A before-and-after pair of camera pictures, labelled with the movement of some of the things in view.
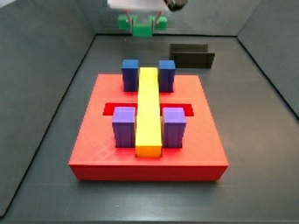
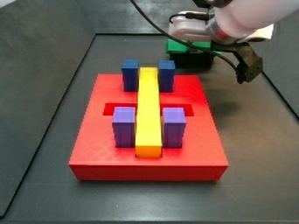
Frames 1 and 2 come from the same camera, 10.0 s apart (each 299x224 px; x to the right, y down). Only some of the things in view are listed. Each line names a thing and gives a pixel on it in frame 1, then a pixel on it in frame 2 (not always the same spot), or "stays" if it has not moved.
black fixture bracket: (191, 56) stays
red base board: (198, 161) stays
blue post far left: (130, 71) stays
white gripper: (146, 5) -> (188, 26)
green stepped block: (143, 30) -> (175, 46)
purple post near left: (124, 126) stays
